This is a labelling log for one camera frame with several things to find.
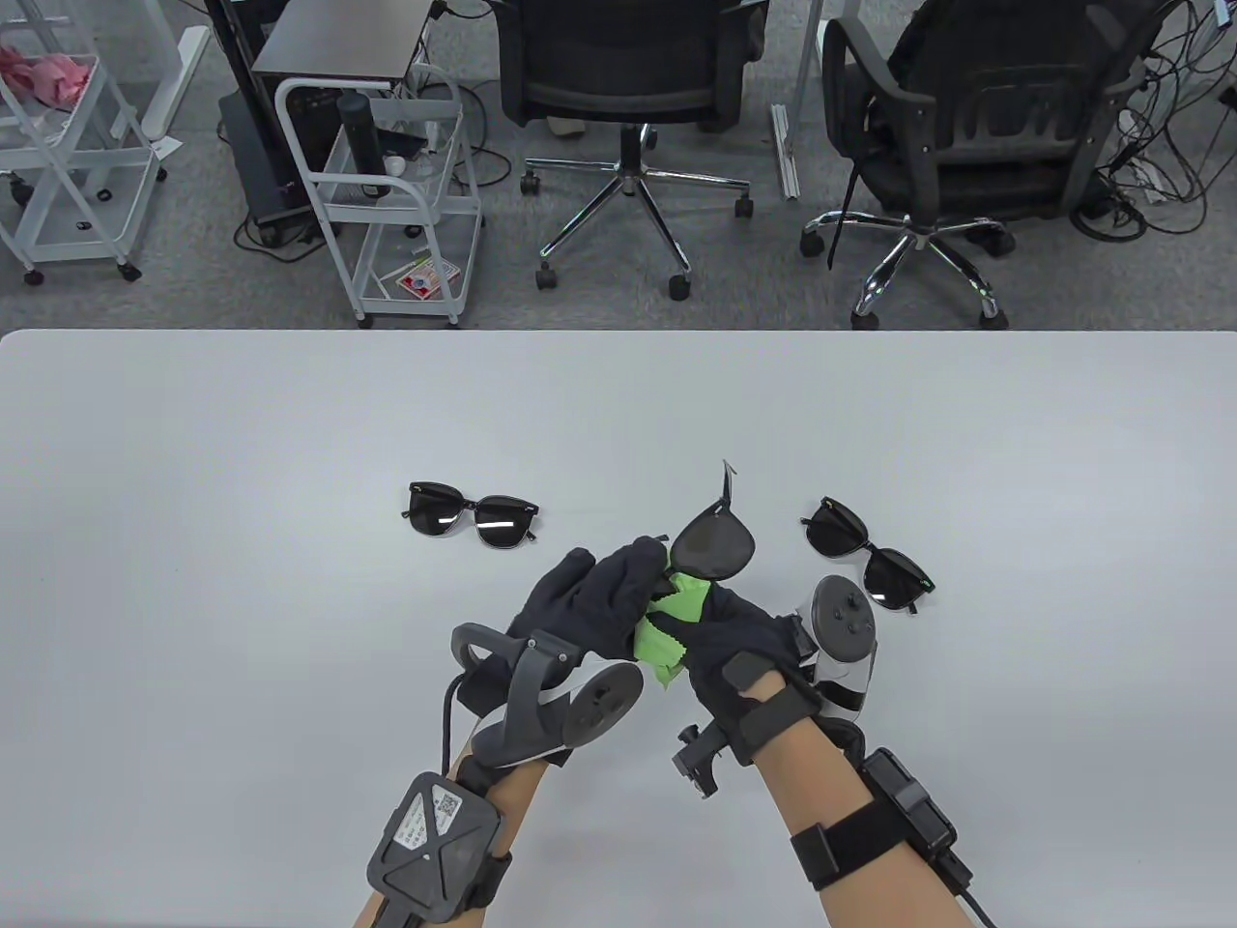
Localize white power strip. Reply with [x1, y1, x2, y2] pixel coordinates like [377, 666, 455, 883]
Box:
[1121, 155, 1170, 204]

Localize black sunglasses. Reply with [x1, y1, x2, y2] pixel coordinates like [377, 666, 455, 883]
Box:
[403, 482, 540, 550]
[799, 497, 936, 615]
[667, 459, 757, 583]

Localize grey handheld controller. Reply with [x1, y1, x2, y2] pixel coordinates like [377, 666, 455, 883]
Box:
[794, 575, 880, 721]
[449, 623, 646, 769]

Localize person's left hand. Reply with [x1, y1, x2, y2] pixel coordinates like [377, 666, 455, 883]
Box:
[507, 536, 670, 670]

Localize person's right hand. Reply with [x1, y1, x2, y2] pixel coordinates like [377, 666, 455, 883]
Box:
[679, 583, 824, 767]

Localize white desk leg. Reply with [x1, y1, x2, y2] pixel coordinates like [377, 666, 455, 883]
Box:
[143, 26, 211, 141]
[770, 0, 824, 201]

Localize person's right forearm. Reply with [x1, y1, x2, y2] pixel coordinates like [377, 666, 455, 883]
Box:
[749, 672, 977, 928]

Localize red and white packet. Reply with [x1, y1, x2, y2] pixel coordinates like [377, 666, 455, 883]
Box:
[394, 259, 460, 299]

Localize pink cloth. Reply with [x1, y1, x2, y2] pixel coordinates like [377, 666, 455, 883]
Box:
[0, 46, 98, 105]

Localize black computer tower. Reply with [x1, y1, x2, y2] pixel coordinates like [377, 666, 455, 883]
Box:
[217, 89, 325, 228]

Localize tangle of black cables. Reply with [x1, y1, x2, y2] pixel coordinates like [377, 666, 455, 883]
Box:
[1071, 0, 1237, 241]

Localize dark side table top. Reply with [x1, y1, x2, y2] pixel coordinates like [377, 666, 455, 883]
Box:
[251, 0, 433, 88]

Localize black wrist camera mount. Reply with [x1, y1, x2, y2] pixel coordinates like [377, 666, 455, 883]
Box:
[674, 720, 735, 801]

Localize black mesh office chair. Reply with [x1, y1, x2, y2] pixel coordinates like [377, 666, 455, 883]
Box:
[491, 0, 769, 301]
[800, 0, 1175, 332]

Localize person's left forearm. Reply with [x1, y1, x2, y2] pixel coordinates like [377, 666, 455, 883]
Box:
[348, 749, 542, 928]

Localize black wrist sensor pack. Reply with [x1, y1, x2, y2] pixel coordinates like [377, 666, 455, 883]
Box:
[791, 747, 972, 895]
[365, 770, 513, 919]

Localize green cleaning cloth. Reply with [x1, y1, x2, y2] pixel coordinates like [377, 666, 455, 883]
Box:
[633, 570, 716, 692]

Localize white metal rolling cart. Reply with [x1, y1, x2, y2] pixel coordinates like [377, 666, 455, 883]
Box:
[0, 0, 167, 287]
[275, 66, 484, 330]

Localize black bottle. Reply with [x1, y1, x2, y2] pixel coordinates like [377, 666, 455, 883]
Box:
[337, 93, 389, 202]

